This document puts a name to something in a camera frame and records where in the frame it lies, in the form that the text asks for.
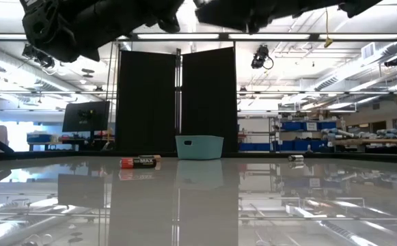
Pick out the dark office desk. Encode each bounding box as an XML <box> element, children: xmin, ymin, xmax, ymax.
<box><xmin>27</xmin><ymin>138</ymin><xmax>116</xmax><ymax>152</ymax></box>

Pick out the teal plastic basket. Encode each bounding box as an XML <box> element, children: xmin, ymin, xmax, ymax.
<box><xmin>175</xmin><ymin>135</ymin><xmax>225</xmax><ymax>161</ymax></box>

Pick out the ceiling air vent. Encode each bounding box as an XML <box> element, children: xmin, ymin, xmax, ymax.
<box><xmin>361</xmin><ymin>42</ymin><xmax>377</xmax><ymax>59</ymax></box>

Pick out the black computer monitor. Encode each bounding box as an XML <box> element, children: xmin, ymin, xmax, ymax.
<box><xmin>61</xmin><ymin>100</ymin><xmax>111</xmax><ymax>133</ymax></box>

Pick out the metal storage shelf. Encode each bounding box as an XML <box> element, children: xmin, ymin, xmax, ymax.
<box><xmin>269</xmin><ymin>117</ymin><xmax>342</xmax><ymax>153</ymax></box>

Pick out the wooden workbench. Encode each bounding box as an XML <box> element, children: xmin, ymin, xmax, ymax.
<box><xmin>332</xmin><ymin>137</ymin><xmax>397</xmax><ymax>154</ymax></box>

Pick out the red black MAX battery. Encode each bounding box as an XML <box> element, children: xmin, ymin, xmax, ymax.
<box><xmin>120</xmin><ymin>157</ymin><xmax>158</xmax><ymax>169</ymax></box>

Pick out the blue storage bin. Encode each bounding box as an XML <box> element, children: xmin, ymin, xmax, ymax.
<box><xmin>279</xmin><ymin>140</ymin><xmax>329</xmax><ymax>152</ymax></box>
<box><xmin>317</xmin><ymin>121</ymin><xmax>338</xmax><ymax>131</ymax></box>
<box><xmin>281</xmin><ymin>122</ymin><xmax>305</xmax><ymax>132</ymax></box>
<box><xmin>238</xmin><ymin>142</ymin><xmax>271</xmax><ymax>152</ymax></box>

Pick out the black overhead camera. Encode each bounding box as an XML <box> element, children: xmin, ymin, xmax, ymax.
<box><xmin>251</xmin><ymin>44</ymin><xmax>275</xmax><ymax>70</ymax></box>

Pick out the black folding partition screen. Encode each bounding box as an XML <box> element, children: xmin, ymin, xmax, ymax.
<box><xmin>115</xmin><ymin>46</ymin><xmax>238</xmax><ymax>154</ymax></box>

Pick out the blue box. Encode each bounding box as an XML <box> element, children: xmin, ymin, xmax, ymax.
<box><xmin>26</xmin><ymin>133</ymin><xmax>53</xmax><ymax>144</ymax></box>

